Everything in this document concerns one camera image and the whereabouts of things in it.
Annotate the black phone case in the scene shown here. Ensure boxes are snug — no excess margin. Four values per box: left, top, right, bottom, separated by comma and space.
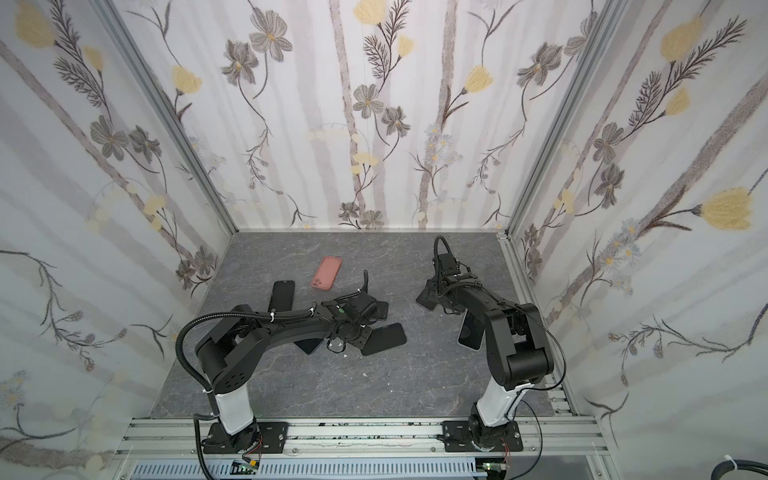
360, 323, 407, 356
268, 280, 295, 313

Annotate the black phone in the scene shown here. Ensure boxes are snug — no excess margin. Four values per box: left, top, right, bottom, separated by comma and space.
371, 301, 389, 321
458, 310, 485, 351
295, 338, 323, 355

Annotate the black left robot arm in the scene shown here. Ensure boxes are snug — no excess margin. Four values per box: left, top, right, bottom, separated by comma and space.
175, 290, 407, 438

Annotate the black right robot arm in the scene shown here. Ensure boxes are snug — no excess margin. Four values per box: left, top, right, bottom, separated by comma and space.
417, 252, 555, 434

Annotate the pink phone case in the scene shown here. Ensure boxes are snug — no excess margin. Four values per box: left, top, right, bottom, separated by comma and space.
310, 256, 342, 291

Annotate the small green circuit board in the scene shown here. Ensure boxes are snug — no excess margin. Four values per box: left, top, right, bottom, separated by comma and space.
230, 460, 260, 475

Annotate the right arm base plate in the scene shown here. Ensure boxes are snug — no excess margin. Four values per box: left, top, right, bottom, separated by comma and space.
437, 418, 523, 453

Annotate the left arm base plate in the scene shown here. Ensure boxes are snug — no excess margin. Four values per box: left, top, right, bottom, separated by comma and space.
202, 421, 288, 454

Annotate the white slotted cable duct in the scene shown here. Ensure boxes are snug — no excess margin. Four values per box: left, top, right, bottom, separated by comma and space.
124, 458, 488, 479

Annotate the aluminium mounting rail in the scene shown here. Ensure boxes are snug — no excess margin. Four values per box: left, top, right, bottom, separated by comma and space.
115, 416, 610, 459

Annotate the black cable bottom right corner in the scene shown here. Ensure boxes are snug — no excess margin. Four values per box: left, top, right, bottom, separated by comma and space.
710, 455, 768, 480

